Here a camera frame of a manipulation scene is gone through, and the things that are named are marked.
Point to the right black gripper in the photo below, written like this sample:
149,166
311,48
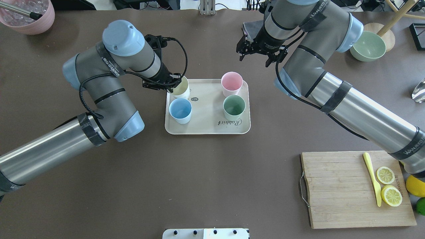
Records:
268,41

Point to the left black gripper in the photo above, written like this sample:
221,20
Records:
163,76

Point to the cream plastic cup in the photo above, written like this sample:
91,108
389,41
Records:
182,90

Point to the blue plastic cup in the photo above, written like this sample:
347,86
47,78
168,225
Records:
181,110

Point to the pink plastic cup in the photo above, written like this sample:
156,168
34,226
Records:
231,83

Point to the green plastic cup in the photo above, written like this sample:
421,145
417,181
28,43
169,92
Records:
233,107

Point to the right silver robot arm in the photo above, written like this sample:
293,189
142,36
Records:
308,43

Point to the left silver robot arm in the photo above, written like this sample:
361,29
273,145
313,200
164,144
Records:
110,113

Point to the grey folded cloth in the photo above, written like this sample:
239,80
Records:
252,28

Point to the green bowl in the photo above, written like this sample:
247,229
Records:
369,47

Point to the wooden cup tree stand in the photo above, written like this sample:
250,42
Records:
384,31

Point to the steel ice scoop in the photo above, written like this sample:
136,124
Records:
418,94

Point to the steel muddler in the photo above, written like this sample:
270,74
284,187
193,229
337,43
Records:
20,11

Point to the bamboo cutting board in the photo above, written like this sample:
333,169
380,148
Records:
340,193

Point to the pink bowl with ice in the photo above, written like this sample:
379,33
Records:
26,25

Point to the halved lemon piece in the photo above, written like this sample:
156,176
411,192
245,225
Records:
391,196
385,175

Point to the yellow plastic knife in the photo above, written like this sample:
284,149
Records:
376,185

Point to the yellow lemon left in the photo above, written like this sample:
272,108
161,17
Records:
415,186

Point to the green lime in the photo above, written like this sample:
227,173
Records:
420,206

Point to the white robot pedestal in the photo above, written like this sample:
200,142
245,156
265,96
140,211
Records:
207,233

